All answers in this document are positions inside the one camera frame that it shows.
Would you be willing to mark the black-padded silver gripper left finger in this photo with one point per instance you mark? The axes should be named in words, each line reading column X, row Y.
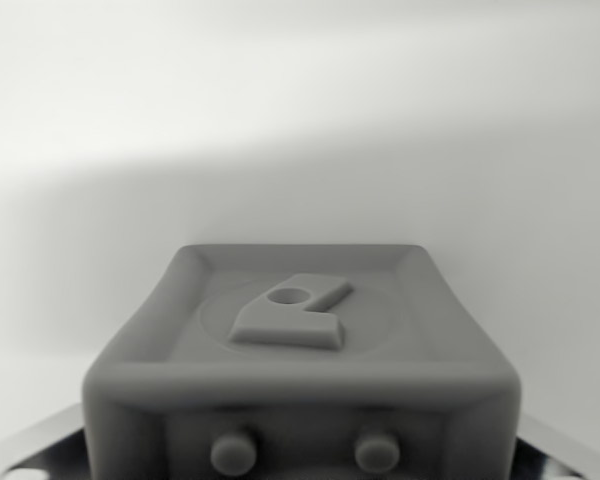
column 50, row 455

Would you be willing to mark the black-padded silver gripper right finger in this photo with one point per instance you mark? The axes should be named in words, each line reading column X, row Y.
column 545, row 457

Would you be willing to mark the gray embossed dice cube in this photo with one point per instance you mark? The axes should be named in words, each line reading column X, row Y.
column 300, row 380

